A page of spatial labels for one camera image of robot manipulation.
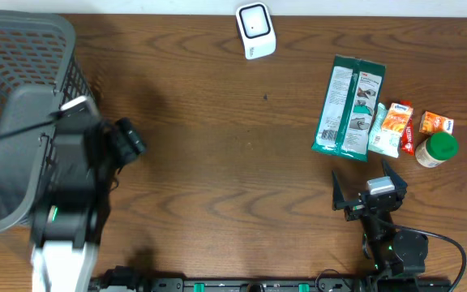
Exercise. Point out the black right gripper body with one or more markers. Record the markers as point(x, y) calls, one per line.
point(357, 208)

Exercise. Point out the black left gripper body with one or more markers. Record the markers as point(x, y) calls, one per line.
point(127, 145)

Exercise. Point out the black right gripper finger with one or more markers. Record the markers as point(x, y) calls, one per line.
point(338, 200)
point(396, 179)

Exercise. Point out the light teal snack packet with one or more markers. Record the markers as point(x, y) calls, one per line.
point(380, 141)

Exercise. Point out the red snack packet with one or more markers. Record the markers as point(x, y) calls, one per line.
point(407, 139)

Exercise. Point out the green lid white jar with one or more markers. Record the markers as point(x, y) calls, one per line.
point(436, 149)

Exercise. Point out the orange juice box pair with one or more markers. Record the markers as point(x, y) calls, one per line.
point(432, 123)

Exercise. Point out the green white wipes pack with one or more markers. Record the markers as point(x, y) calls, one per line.
point(349, 107)

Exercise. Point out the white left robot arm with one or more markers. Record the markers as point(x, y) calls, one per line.
point(69, 217)

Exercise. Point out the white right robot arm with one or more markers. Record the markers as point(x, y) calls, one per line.
point(396, 251)

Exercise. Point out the white barcode scanner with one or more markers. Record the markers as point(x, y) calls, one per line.
point(256, 30)

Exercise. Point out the grey plastic mesh basket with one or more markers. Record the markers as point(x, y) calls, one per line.
point(38, 74)

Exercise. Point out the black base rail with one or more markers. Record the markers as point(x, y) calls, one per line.
point(201, 285)

